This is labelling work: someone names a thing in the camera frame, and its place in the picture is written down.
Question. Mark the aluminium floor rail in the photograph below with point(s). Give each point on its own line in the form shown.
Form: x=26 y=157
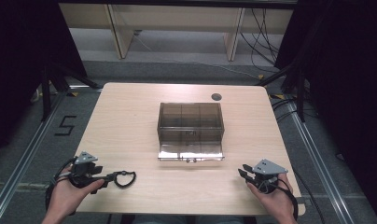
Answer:
x=25 y=155
x=320 y=161

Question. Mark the light wooden shelf unit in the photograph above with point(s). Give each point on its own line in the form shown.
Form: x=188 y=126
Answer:
x=177 y=18

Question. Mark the black metal stand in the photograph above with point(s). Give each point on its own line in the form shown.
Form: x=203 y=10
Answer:
x=300 y=93
x=46 y=93

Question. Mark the transparent brown drawer box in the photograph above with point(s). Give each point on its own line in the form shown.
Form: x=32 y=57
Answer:
x=190 y=123

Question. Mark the transparent brown drawer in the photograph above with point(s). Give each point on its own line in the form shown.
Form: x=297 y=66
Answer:
x=191 y=152

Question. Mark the person's right hand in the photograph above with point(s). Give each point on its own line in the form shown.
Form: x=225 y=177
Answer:
x=275 y=200

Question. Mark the black curtain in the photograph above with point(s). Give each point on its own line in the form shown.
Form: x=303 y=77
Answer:
x=21 y=62
x=348 y=77

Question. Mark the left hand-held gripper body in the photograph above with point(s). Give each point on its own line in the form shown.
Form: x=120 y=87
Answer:
x=83 y=169

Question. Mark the person's left hand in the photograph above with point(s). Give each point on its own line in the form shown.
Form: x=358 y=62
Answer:
x=68 y=196

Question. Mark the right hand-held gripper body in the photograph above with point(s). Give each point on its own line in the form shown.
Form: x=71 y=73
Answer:
x=267 y=169

